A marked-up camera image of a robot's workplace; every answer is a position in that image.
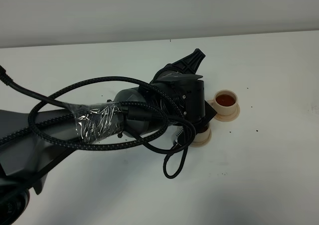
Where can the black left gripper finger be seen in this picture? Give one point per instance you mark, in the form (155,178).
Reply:
(190,63)

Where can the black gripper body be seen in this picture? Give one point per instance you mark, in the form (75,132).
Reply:
(182,80)

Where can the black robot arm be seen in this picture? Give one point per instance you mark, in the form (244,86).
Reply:
(164,115)

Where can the far beige teacup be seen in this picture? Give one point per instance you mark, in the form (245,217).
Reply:
(225,103)

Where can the beige teacup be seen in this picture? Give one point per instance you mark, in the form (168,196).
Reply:
(225,103)
(202,137)

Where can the far beige cup saucer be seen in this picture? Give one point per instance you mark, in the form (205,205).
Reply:
(225,117)

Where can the beige cup saucer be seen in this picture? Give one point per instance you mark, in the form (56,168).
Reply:
(194,145)
(225,117)

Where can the near beige teacup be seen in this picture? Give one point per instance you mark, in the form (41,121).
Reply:
(202,137)

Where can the near beige cup saucer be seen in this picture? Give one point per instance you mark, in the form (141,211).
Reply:
(194,145)

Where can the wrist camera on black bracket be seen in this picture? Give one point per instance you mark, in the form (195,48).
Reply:
(210,113)

